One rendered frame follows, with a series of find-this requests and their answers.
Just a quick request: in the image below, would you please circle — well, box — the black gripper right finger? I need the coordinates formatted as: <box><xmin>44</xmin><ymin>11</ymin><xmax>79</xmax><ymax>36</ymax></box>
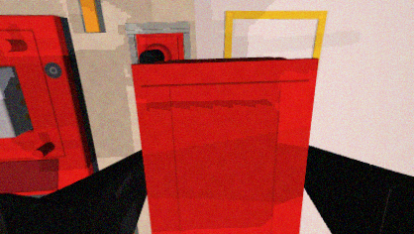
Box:
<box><xmin>304</xmin><ymin>145</ymin><xmax>414</xmax><ymax>234</ymax></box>

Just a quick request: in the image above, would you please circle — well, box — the yellow rectangular frame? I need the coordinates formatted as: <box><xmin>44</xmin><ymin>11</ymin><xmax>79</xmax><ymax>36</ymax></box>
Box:
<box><xmin>224</xmin><ymin>11</ymin><xmax>327</xmax><ymax>59</ymax></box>

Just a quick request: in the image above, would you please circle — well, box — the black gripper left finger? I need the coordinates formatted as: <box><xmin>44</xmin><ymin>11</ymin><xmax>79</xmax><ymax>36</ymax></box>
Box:
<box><xmin>0</xmin><ymin>150</ymin><xmax>148</xmax><ymax>234</ymax></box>

